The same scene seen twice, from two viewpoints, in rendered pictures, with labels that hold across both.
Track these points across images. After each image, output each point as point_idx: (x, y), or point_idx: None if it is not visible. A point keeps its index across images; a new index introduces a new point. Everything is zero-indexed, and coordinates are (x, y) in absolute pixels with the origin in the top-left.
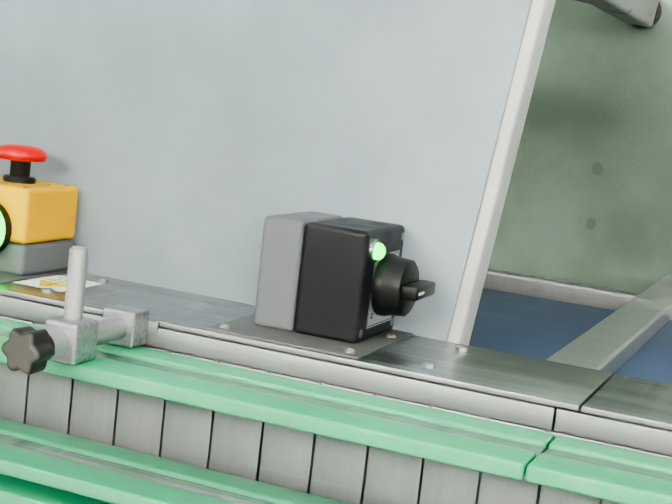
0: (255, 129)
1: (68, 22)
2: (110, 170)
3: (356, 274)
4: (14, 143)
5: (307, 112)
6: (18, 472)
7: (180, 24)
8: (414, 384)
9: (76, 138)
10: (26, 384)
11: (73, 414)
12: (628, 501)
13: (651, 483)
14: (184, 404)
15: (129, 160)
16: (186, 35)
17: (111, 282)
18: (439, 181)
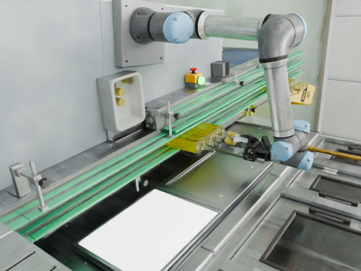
0: (205, 55)
1: (187, 48)
2: (193, 67)
3: (229, 66)
4: (183, 69)
5: (209, 50)
6: (234, 99)
7: (197, 43)
8: (240, 73)
9: (189, 64)
10: None
11: (219, 95)
12: (263, 72)
13: (261, 71)
14: None
15: (195, 65)
16: (198, 45)
17: None
18: (218, 54)
